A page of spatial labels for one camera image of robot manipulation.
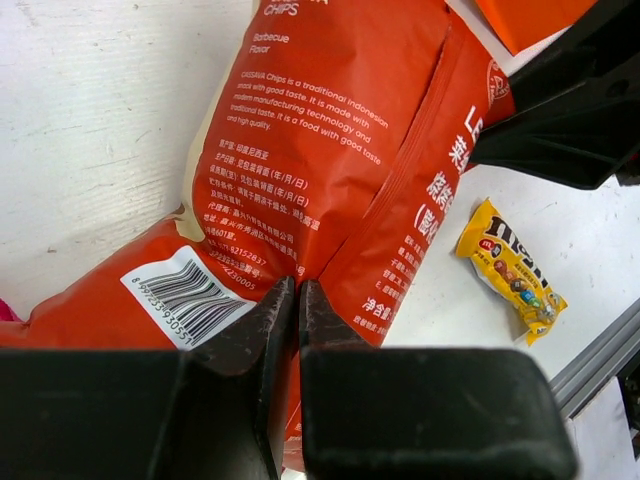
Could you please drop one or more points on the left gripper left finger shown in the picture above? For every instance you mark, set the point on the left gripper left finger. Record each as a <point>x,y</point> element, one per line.
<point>216,412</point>

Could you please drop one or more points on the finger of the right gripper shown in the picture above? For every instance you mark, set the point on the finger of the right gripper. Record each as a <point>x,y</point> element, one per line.
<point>576,119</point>

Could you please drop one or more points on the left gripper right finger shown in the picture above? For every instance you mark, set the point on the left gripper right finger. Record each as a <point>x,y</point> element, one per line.
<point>422,413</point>

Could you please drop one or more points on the yellow candy packet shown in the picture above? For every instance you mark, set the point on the yellow candy packet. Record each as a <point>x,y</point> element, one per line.
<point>502,262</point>

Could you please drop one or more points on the red chips bag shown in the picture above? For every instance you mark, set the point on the red chips bag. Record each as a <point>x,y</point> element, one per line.
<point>331,152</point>

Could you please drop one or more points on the pink snack packet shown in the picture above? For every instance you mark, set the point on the pink snack packet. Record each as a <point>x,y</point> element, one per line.
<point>8,317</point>

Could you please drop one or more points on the orange paper bag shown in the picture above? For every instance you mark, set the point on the orange paper bag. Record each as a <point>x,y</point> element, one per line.
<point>519,24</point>

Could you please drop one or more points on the aluminium table rail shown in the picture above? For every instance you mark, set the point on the aluminium table rail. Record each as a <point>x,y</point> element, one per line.
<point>604,358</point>

